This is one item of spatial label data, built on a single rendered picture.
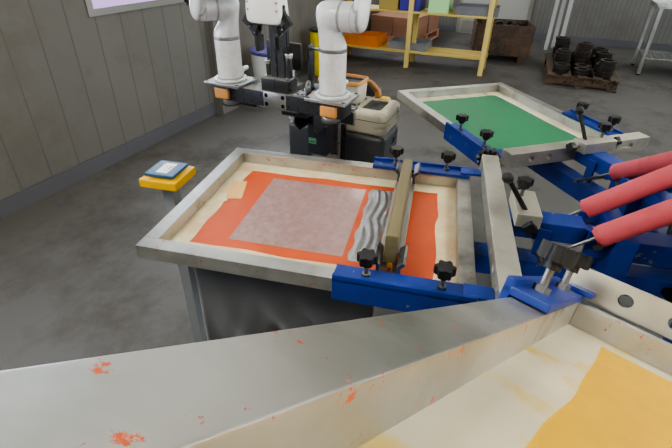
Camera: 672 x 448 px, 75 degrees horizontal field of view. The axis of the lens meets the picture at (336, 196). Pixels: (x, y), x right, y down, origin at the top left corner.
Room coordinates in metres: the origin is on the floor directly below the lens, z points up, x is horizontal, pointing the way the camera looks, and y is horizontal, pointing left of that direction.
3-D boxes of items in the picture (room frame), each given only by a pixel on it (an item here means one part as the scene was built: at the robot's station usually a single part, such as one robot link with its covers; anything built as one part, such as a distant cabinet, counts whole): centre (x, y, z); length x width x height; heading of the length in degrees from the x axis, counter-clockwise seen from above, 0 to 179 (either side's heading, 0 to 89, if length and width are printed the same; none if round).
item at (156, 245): (1.04, 0.03, 0.97); 0.79 x 0.58 x 0.04; 77
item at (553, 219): (0.91, -0.52, 1.02); 0.17 x 0.06 x 0.05; 77
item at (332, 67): (1.56, 0.01, 1.21); 0.16 x 0.13 x 0.15; 156
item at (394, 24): (8.47, -1.21, 0.23); 1.40 x 0.97 x 0.47; 156
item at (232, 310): (0.85, 0.13, 0.74); 0.46 x 0.04 x 0.42; 77
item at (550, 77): (6.13, -3.30, 0.23); 1.27 x 0.88 x 0.46; 156
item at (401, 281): (0.71, -0.15, 0.98); 0.30 x 0.05 x 0.07; 77
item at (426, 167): (1.25, -0.27, 0.98); 0.30 x 0.05 x 0.07; 77
